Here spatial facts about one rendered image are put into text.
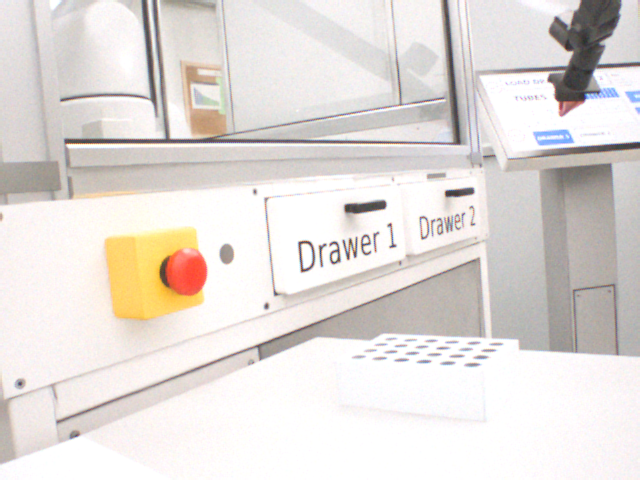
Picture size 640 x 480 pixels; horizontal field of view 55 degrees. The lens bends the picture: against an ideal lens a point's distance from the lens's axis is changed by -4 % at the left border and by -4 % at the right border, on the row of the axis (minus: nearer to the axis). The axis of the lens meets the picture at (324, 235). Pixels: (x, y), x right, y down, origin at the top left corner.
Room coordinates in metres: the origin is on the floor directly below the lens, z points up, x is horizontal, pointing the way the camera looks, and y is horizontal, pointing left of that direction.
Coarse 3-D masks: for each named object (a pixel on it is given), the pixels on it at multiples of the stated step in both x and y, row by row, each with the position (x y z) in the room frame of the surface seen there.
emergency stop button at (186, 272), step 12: (180, 252) 0.51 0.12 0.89; (192, 252) 0.52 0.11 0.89; (168, 264) 0.51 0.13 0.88; (180, 264) 0.51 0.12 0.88; (192, 264) 0.51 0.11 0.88; (204, 264) 0.53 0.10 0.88; (168, 276) 0.51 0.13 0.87; (180, 276) 0.50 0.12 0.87; (192, 276) 0.51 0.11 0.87; (204, 276) 0.52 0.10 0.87; (180, 288) 0.51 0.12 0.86; (192, 288) 0.51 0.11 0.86
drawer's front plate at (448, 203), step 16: (400, 192) 0.96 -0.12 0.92; (416, 192) 0.98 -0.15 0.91; (432, 192) 1.03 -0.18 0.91; (416, 208) 0.97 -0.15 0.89; (432, 208) 1.02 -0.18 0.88; (448, 208) 1.07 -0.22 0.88; (464, 208) 1.13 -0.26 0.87; (416, 224) 0.97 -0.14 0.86; (464, 224) 1.13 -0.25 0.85; (416, 240) 0.97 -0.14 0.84; (432, 240) 1.01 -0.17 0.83; (448, 240) 1.07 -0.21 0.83
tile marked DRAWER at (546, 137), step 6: (534, 132) 1.47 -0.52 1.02; (540, 132) 1.47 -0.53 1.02; (546, 132) 1.47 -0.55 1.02; (552, 132) 1.47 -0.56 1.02; (558, 132) 1.47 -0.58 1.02; (564, 132) 1.47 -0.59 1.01; (540, 138) 1.46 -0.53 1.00; (546, 138) 1.46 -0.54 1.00; (552, 138) 1.46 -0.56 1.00; (558, 138) 1.46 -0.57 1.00; (564, 138) 1.46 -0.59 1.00; (570, 138) 1.46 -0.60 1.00; (540, 144) 1.45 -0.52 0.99; (546, 144) 1.45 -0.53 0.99; (552, 144) 1.45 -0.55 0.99; (558, 144) 1.45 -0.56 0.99
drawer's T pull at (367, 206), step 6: (348, 204) 0.80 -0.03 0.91; (354, 204) 0.77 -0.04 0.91; (360, 204) 0.77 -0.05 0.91; (366, 204) 0.78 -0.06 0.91; (372, 204) 0.80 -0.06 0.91; (378, 204) 0.81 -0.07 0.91; (384, 204) 0.82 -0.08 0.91; (348, 210) 0.80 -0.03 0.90; (354, 210) 0.77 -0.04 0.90; (360, 210) 0.77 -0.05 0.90; (366, 210) 0.78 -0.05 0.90; (372, 210) 0.80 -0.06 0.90
